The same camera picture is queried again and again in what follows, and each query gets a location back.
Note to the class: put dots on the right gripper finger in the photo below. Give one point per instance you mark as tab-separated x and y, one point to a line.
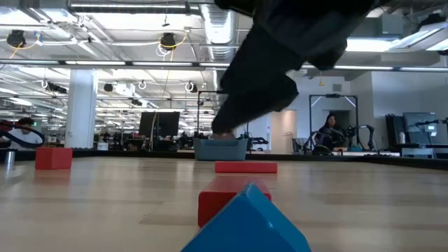
262	105
229	108

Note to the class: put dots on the long red block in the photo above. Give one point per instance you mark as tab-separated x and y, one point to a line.
246	167

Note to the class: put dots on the thick red block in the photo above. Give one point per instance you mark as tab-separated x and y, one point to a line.
218	199

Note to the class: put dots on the blue triangular block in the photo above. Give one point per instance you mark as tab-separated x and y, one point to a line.
246	227

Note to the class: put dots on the red cube block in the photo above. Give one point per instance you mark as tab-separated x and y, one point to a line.
53	158

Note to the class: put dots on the black background robot arm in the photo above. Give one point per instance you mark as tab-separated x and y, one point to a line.
369	134
257	140
309	140

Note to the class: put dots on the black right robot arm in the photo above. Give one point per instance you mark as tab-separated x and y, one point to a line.
297	14

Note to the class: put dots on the person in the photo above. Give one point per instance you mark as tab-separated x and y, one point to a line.
26	123
330	131
222	136

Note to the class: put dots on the pale door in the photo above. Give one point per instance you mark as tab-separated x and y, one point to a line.
285	133

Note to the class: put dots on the teal plastic bin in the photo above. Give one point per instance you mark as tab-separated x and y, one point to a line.
220	150

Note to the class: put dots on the black computer monitor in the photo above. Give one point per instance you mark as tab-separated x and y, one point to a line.
164	124

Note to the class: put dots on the long ceiling light bar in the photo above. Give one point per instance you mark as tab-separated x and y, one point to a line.
157	63

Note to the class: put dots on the bright ceiling light panel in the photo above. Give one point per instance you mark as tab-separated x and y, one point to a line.
367	45

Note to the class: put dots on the white bottle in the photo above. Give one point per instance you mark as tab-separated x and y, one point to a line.
402	138

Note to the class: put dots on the white pillar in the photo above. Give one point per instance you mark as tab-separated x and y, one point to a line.
80	112

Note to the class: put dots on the grey monitor with lit screen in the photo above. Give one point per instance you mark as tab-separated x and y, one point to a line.
416	120

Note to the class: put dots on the black gantry frame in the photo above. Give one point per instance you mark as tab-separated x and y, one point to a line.
332	95
203	92

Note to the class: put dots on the ribbed silver air duct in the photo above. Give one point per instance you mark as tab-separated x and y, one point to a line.
218	28

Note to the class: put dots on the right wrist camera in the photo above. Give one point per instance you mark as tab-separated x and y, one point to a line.
329	56

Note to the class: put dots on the black table frame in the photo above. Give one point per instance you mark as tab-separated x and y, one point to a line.
157	154

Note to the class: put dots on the black ceiling camera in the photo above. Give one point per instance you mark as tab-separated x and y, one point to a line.
16	38
168	41

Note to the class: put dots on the silver metal post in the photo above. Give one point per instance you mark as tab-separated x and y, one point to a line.
10	159

